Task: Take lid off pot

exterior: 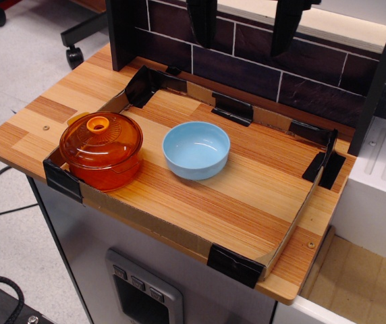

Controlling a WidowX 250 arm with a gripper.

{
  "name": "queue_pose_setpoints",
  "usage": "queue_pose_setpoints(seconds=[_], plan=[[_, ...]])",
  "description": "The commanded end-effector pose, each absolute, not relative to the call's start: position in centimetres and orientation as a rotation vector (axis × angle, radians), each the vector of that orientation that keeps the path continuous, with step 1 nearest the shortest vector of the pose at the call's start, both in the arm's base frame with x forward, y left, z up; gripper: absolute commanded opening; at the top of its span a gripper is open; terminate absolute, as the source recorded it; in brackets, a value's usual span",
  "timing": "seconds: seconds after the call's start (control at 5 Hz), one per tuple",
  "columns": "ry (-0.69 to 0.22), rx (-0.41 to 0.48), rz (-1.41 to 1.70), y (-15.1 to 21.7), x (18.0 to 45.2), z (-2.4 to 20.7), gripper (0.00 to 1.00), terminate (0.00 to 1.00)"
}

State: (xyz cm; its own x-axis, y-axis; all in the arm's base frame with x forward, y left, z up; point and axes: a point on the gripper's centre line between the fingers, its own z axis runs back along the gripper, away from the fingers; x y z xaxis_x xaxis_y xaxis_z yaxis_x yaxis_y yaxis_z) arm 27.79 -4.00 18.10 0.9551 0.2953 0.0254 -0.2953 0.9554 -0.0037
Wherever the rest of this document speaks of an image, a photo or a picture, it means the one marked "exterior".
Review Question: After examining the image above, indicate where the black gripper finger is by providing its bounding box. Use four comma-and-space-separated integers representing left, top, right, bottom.
186, 0, 217, 49
270, 0, 321, 57

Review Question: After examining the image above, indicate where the orange transparent pot lid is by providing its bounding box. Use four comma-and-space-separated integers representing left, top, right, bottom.
59, 112, 143, 170

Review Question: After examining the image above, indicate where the orange transparent pot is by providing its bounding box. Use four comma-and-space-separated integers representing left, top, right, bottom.
66, 113, 142, 192

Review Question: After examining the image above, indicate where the cardboard fence with black tape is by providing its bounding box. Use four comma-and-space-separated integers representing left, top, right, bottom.
45, 65, 354, 302

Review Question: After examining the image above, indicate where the black chair base with caster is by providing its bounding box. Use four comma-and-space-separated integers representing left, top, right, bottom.
61, 11, 107, 70

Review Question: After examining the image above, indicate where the light blue bowl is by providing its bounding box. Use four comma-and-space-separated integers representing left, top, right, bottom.
162, 121, 231, 181

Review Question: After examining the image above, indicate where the white sink drainboard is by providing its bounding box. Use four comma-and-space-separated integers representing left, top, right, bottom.
350, 117, 386, 192

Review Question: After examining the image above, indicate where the grey control panel with buttons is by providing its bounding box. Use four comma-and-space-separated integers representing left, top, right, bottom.
105, 249, 184, 324

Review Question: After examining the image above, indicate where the black upright post right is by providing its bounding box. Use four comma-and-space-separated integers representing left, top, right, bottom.
348, 43, 386, 157

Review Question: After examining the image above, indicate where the black floor cable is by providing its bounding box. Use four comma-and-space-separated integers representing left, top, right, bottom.
0, 165, 37, 223

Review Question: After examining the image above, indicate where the black braided cable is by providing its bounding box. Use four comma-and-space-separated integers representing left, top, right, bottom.
0, 236, 26, 324

